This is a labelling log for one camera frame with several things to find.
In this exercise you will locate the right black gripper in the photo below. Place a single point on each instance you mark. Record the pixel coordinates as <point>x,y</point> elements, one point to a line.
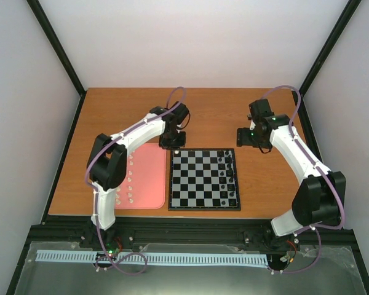
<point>245,140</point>

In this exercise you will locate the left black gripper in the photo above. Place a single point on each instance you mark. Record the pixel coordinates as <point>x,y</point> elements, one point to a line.
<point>181,143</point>

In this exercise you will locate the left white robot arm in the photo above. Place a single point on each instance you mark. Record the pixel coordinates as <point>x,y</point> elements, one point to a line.
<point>107,163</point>

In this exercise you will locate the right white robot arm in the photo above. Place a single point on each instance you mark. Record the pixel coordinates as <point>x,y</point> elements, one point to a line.
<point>319,199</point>

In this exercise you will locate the black white chessboard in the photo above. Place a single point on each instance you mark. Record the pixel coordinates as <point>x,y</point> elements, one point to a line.
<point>194,181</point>

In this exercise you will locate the pink plastic tray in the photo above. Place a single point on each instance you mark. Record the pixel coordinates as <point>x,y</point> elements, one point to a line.
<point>144,184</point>

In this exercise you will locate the black aluminium frame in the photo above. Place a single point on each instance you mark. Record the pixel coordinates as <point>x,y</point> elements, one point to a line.
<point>165,230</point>

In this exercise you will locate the light blue cable duct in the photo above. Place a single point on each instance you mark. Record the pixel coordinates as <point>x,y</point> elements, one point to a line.
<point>154,259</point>

